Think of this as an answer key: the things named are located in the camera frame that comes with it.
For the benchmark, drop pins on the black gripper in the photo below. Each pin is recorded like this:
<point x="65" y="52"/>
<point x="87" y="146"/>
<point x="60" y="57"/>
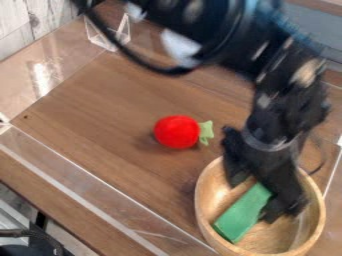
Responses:
<point x="272" y="168"/>

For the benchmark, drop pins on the green rectangular block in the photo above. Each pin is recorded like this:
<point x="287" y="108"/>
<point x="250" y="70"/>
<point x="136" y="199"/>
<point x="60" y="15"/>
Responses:
<point x="242" y="215"/>

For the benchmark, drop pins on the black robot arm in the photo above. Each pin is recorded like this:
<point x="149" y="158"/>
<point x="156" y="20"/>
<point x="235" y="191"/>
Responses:
<point x="246" y="36"/>

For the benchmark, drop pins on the brown wooden bowl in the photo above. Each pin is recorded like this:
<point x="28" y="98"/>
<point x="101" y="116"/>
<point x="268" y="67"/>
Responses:
<point x="288" y="237"/>

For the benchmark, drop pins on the red plush tomato toy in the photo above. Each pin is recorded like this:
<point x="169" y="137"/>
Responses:
<point x="179" y="131"/>

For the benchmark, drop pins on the clear acrylic front wall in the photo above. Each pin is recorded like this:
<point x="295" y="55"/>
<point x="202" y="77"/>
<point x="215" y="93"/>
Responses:
<point x="120" y="211"/>

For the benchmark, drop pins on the black clamp with cable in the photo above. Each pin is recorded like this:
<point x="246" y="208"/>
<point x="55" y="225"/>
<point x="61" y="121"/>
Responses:
<point x="29" y="242"/>

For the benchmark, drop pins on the clear acrylic corner bracket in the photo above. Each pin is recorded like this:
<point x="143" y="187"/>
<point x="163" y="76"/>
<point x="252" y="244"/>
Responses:
<point x="105" y="37"/>

